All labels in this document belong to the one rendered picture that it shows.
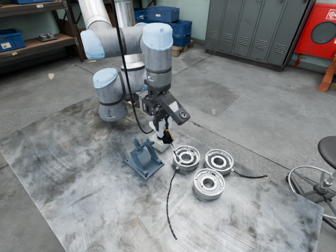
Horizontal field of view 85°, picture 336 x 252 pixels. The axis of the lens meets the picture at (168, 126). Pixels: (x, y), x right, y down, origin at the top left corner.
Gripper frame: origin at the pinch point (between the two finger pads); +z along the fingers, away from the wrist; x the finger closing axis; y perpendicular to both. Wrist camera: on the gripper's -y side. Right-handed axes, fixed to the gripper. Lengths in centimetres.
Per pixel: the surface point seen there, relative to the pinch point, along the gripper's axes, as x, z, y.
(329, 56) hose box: -356, 60, -24
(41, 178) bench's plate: 38.6, 13.1, 27.0
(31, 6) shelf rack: -63, -5, 329
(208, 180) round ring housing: -1.8, 11.4, -19.7
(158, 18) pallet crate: -270, 32, 275
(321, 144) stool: -80, 32, -50
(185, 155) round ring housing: -5.1, 11.6, -6.3
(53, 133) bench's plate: 26, 13, 49
